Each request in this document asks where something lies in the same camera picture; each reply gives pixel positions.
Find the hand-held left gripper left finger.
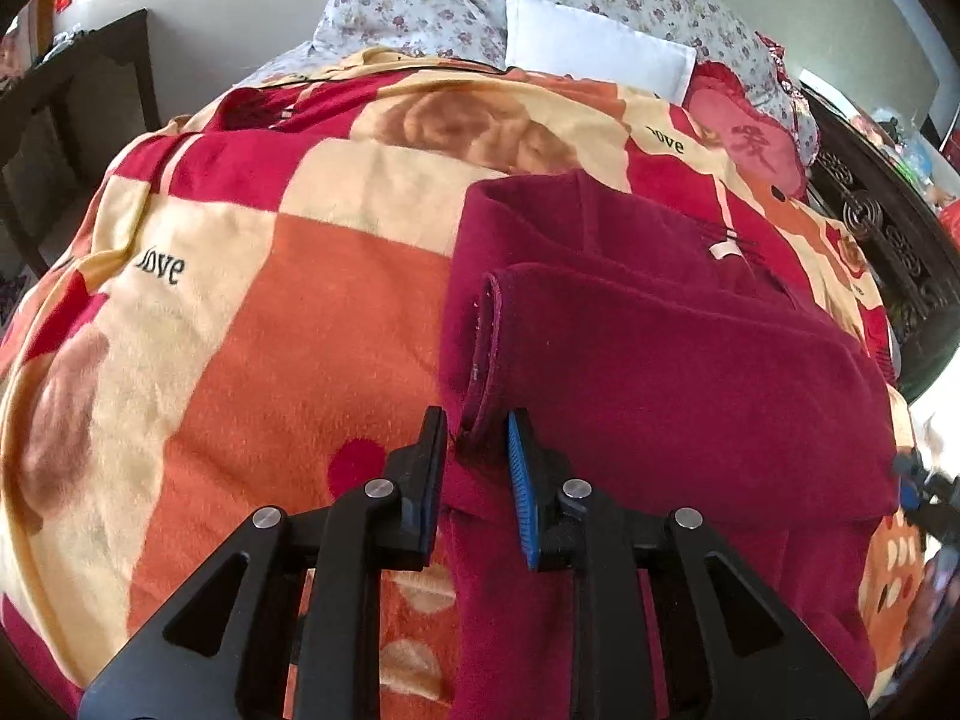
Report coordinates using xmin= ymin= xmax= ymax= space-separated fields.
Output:
xmin=79 ymin=406 xmax=451 ymax=720

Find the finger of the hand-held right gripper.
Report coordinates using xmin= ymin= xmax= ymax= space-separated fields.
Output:
xmin=892 ymin=446 xmax=960 ymax=541

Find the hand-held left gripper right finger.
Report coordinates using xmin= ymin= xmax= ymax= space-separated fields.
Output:
xmin=507 ymin=409 xmax=871 ymax=720

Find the maroon fleece garment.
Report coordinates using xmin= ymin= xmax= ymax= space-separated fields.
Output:
xmin=439 ymin=169 xmax=901 ymax=720

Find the orange red printed blanket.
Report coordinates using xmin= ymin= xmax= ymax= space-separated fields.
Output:
xmin=0 ymin=46 xmax=927 ymax=713

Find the dark carved wooden headboard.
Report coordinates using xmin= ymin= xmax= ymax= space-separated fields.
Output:
xmin=795 ymin=67 xmax=960 ymax=402

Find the colourful clutter on headboard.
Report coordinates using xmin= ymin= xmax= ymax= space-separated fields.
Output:
xmin=851 ymin=101 xmax=960 ymax=241

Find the red heart pillow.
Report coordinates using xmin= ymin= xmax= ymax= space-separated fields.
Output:
xmin=684 ymin=60 xmax=811 ymax=200

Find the white pillow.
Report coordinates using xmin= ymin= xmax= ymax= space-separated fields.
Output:
xmin=504 ymin=0 xmax=698 ymax=106

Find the floral quilt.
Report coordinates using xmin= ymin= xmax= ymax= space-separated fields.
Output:
xmin=244 ymin=0 xmax=820 ymax=166

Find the dark wooden table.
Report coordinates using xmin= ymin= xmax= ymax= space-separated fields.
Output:
xmin=0 ymin=9 xmax=162 ymax=282

